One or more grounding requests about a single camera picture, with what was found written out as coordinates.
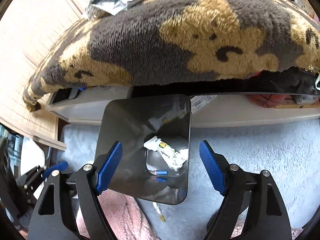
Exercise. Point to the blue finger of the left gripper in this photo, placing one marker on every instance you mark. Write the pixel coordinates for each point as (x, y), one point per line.
(60, 167)

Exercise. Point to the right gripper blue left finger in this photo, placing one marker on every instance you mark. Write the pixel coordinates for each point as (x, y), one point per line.
(106, 167)

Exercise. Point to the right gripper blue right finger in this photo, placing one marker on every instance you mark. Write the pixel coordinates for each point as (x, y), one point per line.
(211, 163)

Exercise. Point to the black trash bin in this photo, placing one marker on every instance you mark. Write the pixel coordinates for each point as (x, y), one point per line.
(143, 173)

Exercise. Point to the orange basketball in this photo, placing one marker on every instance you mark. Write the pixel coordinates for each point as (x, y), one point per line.
(266, 100)

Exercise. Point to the bear pattern fleece blanket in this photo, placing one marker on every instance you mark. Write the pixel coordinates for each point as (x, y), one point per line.
(159, 42)

